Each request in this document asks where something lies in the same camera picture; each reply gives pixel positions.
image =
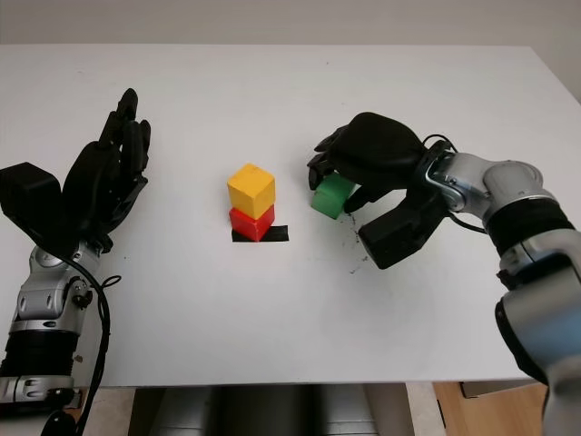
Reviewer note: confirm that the red wooden block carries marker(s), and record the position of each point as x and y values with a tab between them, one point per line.
247	224

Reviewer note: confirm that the green wooden block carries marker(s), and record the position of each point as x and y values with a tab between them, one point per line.
329	200

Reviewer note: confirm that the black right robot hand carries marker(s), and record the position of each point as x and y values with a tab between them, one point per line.
377	150

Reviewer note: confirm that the dark grey robot torso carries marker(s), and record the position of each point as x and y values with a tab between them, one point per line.
249	409

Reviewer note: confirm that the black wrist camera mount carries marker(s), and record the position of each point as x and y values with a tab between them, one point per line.
395	240
27	195

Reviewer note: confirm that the yellow wooden block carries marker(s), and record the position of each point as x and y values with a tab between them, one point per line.
247	186

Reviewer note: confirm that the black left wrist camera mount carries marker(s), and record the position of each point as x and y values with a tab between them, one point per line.
27	195

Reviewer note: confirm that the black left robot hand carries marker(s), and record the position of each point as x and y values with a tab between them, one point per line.
97	181

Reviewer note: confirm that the white table leg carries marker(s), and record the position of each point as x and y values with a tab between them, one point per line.
422	409
115	411

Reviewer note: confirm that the black tape strip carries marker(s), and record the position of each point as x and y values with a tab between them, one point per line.
279	234

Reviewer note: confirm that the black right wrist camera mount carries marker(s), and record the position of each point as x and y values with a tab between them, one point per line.
395	240

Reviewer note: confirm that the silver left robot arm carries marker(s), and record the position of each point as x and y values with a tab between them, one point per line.
41	304

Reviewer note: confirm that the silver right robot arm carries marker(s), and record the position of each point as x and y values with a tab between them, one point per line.
522	218

